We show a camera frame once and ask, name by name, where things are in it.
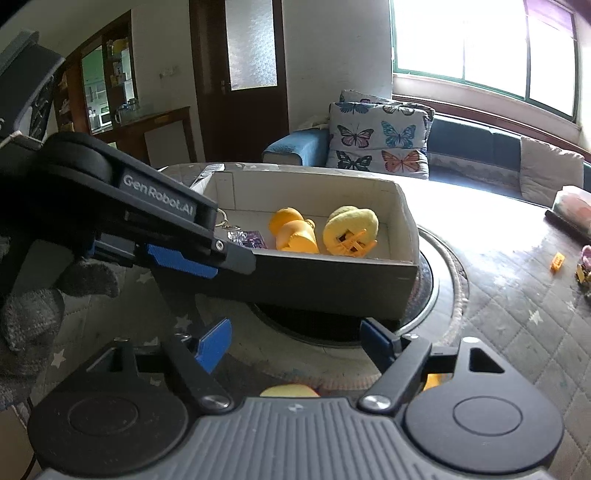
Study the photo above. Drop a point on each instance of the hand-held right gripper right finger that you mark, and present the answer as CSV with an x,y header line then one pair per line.
x,y
376,344

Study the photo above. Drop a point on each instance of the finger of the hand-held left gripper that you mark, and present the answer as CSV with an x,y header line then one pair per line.
x,y
180,262

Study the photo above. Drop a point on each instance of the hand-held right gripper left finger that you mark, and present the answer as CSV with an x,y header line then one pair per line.
x,y
213,345

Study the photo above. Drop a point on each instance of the cardboard box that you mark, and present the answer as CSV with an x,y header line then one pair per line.
x,y
323,281

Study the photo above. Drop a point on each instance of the person's left hand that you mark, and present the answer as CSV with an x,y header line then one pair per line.
x,y
27,323

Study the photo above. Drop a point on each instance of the small orange toy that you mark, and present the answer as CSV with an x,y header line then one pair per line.
x,y
433,382

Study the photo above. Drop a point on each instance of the wooden sideboard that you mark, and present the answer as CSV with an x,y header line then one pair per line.
x,y
134,134

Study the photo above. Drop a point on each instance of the yellow round toy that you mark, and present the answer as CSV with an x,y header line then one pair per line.
x,y
288,391

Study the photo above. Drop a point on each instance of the wooden shelf cabinet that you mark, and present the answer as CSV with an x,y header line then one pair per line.
x,y
117,60

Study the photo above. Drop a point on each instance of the orange toy duck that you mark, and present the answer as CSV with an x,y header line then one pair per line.
x,y
295,235

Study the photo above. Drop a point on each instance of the yellow plush toy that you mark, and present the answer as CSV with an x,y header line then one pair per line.
x,y
355,219

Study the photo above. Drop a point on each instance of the dark wooden door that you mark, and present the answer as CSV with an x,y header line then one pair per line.
x,y
212,115

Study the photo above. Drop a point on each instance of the blue sofa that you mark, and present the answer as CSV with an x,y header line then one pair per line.
x,y
295,145

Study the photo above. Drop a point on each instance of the small orange toy brick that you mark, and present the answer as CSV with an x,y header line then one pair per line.
x,y
557,263

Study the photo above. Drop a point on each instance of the butterfly print cushion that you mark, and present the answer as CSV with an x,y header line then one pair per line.
x,y
378,138
355,96

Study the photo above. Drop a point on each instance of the small pink yellow toy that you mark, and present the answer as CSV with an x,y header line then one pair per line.
x,y
584,270

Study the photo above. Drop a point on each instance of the pink plastic bag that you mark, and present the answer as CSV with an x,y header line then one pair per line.
x,y
572,207

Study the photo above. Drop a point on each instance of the beige cushion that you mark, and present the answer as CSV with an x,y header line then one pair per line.
x,y
549,168

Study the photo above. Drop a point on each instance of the green framed window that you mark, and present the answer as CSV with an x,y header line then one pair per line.
x,y
485,46

